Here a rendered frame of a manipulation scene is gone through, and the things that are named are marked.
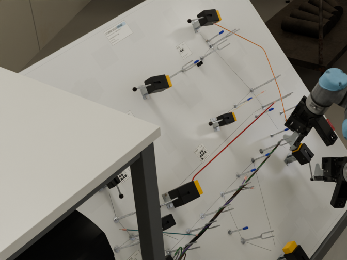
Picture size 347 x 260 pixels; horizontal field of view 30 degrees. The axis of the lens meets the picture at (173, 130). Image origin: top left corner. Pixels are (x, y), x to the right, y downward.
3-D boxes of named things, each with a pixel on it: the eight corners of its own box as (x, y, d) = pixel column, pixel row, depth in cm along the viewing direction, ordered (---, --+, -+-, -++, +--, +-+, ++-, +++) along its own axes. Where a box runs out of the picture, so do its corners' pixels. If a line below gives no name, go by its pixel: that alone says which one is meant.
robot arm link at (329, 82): (349, 90, 191) (322, 78, 191) (332, 112, 199) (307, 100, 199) (353, 73, 196) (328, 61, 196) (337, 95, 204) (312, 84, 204)
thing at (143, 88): (119, 89, 193) (135, 78, 186) (148, 83, 200) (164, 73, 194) (124, 103, 193) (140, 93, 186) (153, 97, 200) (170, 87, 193)
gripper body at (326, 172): (338, 158, 220) (361, 157, 208) (338, 183, 219) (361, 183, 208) (319, 157, 217) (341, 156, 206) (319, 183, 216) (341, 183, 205)
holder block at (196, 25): (174, 22, 215) (190, 10, 208) (199, 19, 222) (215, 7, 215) (179, 35, 214) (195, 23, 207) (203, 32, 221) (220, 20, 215)
